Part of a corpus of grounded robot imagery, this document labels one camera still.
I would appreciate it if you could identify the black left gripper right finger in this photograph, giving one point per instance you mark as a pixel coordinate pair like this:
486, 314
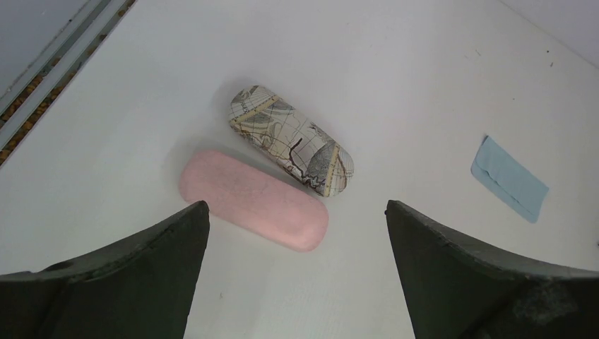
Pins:
457, 286

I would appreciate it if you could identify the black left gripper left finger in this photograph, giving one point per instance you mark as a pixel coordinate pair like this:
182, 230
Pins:
141, 286

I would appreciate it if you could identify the pink glasses case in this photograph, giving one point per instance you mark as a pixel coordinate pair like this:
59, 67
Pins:
253, 200

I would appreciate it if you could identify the light blue cleaning cloth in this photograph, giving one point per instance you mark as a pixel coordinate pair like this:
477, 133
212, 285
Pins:
508, 180

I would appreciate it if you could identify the map print glasses case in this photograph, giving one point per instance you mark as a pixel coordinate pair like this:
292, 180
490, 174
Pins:
291, 140

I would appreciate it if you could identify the aluminium frame rail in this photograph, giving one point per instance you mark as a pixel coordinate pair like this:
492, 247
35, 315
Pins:
34, 92

